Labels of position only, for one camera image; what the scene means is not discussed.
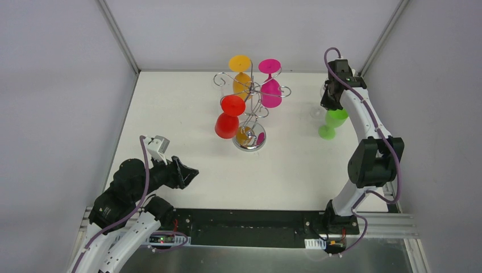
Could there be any chrome wine glass rack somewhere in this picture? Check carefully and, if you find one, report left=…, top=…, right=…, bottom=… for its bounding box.
left=231, top=75, right=292, bottom=152

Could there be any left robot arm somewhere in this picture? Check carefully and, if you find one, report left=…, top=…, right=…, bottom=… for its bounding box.
left=68, top=156, right=200, bottom=272

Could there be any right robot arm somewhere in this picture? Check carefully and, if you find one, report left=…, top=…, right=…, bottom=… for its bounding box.
left=321, top=59, right=405, bottom=234

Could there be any red wine glass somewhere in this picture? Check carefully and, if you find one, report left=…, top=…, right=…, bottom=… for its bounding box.
left=214, top=95, right=246, bottom=139

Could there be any orange wine glass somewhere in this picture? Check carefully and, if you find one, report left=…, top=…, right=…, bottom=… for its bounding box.
left=228, top=55, right=252, bottom=101

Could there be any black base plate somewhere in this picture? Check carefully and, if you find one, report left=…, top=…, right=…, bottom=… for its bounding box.
left=171, top=209, right=360, bottom=249

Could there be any green wine glass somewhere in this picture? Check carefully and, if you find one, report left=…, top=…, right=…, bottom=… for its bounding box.
left=318, top=109, right=348, bottom=140

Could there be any magenta wine glass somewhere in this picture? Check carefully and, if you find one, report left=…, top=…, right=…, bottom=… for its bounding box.
left=258, top=59, right=282, bottom=109

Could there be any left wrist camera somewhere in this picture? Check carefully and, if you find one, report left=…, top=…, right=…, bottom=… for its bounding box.
left=144, top=135, right=170, bottom=165

